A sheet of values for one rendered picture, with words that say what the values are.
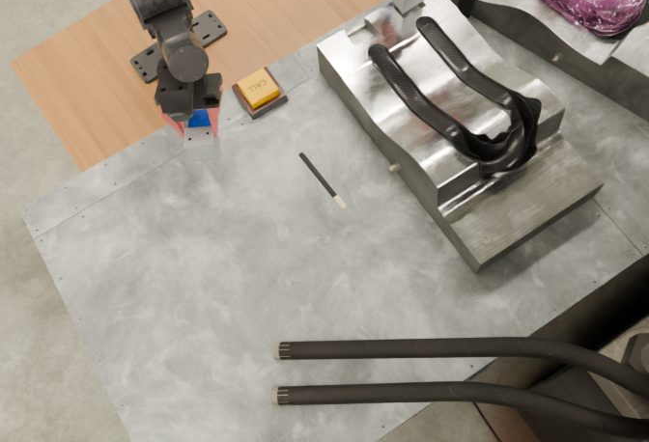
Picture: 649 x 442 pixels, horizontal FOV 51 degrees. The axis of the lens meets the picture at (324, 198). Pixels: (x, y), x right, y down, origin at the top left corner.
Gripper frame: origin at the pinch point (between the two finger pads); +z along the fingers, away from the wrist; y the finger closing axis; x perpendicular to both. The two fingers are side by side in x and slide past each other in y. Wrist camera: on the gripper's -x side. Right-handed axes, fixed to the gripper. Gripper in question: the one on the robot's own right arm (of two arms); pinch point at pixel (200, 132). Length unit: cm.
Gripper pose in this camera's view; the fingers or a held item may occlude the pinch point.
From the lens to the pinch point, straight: 115.3
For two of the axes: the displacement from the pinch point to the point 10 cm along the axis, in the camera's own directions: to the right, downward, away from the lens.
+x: -0.4, -6.3, 7.8
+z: 0.9, 7.7, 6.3
